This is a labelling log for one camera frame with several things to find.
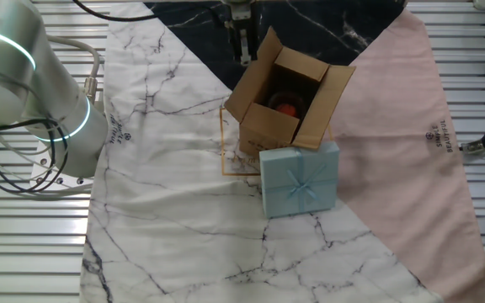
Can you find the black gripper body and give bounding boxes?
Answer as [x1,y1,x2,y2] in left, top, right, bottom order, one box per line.
[221,0,257,22]

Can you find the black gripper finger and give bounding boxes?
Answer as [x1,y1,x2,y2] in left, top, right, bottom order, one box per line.
[242,19,261,66]
[225,19,246,65]

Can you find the brown cardboard box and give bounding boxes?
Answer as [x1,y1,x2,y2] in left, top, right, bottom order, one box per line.
[224,26,357,159]

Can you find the light blue gift box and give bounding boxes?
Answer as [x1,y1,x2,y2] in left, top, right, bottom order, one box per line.
[258,141,340,219]

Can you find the orange mini basketball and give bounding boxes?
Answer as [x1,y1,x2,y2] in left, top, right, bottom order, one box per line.
[276,103,299,119]

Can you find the marble pink black cloth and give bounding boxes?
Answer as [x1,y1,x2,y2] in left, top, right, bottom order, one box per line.
[77,0,485,303]

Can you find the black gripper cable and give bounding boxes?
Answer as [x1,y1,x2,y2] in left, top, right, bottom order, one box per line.
[72,0,162,23]

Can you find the grey cable with metal plug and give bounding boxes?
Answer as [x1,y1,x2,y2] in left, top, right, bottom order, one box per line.
[46,35,103,106]

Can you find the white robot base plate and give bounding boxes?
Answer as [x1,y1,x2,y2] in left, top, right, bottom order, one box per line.
[29,136,97,191]

